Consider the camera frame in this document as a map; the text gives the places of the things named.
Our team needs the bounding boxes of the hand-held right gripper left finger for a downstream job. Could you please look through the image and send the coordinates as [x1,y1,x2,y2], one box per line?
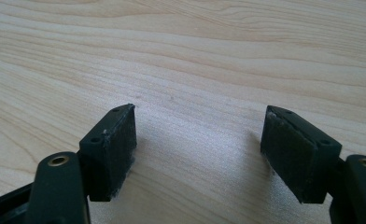
[78,103,138,203]

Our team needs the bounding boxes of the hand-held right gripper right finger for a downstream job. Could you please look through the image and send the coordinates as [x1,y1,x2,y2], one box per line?
[260,105,343,204]

